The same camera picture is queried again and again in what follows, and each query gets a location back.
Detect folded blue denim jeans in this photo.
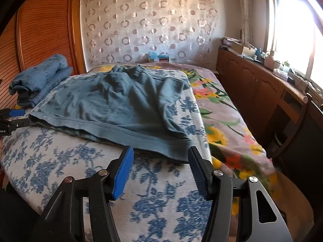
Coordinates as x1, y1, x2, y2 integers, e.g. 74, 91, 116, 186
9, 54, 73, 108

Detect colourful floral blanket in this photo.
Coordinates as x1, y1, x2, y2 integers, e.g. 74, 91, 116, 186
88, 62, 278, 217

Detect wooden slatted wardrobe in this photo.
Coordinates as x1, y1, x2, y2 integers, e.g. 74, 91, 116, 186
1, 0, 86, 108

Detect circle patterned sheer curtain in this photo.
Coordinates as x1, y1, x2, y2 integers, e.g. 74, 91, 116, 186
81, 0, 218, 68

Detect cardboard box on sideboard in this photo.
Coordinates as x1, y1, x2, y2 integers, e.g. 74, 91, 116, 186
231, 42, 256, 58

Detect blue tissue box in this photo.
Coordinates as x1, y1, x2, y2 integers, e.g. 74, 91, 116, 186
148, 51, 159, 62

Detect long wooden sideboard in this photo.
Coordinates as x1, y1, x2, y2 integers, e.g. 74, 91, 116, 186
216, 49, 322, 157

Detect bright window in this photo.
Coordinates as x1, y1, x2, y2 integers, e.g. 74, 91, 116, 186
267, 0, 322, 88

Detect teal blue pants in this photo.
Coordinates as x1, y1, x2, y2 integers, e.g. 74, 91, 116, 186
29, 66, 192, 163

